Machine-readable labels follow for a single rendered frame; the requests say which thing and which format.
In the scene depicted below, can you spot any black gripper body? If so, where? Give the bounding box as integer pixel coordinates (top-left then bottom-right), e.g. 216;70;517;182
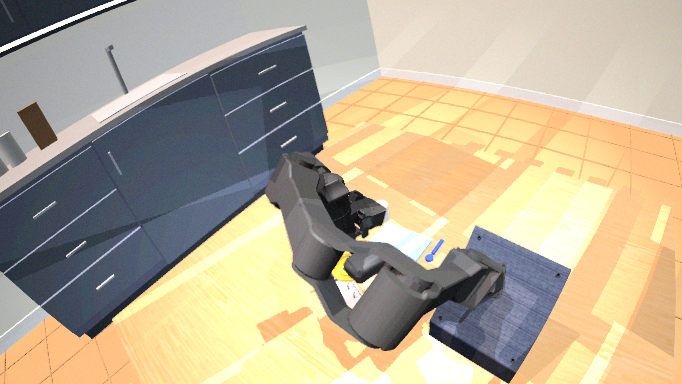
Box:
332;206;385;284

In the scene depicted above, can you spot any yellow plate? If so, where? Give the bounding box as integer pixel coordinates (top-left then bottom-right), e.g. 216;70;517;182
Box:
331;253;354;281

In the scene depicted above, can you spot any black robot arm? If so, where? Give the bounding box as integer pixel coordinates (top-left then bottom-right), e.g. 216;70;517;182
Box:
264;152;507;351

